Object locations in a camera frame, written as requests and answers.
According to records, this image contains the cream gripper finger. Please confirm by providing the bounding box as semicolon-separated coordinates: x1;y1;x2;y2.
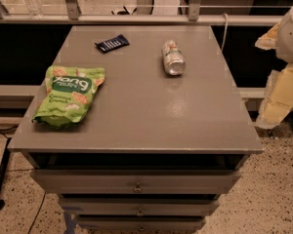
255;23;279;50
256;63;293;130

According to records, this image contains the silver 7up soda can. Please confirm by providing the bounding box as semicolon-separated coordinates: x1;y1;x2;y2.
161;40;186;76

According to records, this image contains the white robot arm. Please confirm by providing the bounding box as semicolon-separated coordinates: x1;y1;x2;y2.
255;6;293;130

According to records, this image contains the grey drawer cabinet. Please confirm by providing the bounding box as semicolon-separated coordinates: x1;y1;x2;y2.
7;24;264;234

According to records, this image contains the dark blue snack bar wrapper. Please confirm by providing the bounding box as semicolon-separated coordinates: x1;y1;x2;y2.
96;34;130;54

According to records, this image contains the green coconut crunch snack bag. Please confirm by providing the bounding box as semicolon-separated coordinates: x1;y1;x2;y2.
32;65;105;128

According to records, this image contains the bottom grey drawer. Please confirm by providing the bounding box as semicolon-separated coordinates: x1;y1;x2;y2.
76;215;205;230

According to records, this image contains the grey drawer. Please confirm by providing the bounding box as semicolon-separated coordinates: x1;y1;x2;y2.
59;198;219;216
76;215;205;230
31;170;240;195

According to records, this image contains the middle grey drawer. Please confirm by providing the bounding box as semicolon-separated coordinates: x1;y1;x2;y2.
59;198;219;216

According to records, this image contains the top grey drawer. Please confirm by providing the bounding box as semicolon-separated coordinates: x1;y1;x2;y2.
31;170;240;195

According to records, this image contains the white hanging cable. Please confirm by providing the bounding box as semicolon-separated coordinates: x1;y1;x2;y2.
220;13;230;51

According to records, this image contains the black floor cable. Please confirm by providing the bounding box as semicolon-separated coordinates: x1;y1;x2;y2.
26;191;47;234

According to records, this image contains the metal railing frame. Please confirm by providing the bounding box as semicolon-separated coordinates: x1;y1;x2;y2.
0;0;293;26

